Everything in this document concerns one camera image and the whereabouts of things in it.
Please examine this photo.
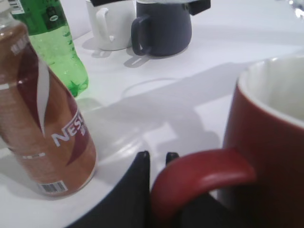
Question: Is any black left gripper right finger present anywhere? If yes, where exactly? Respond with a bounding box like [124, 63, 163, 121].
[165, 152, 238, 228]

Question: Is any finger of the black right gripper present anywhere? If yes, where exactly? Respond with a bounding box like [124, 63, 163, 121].
[189, 0, 211, 16]

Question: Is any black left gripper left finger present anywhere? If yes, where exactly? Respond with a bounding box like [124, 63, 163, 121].
[69, 151, 150, 228]

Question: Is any red ceramic mug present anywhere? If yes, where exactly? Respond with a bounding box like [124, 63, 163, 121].
[151, 55, 304, 228]

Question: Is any dark grey ceramic mug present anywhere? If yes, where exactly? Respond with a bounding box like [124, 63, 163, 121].
[131, 0, 192, 57]

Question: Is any white ceramic mug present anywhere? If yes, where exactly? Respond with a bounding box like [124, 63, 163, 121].
[86, 0, 136, 51]

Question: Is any brown Nescafe coffee bottle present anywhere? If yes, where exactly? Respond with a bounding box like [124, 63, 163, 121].
[0, 0, 97, 196]

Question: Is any green soda bottle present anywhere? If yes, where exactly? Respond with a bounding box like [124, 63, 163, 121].
[9, 0, 88, 97]

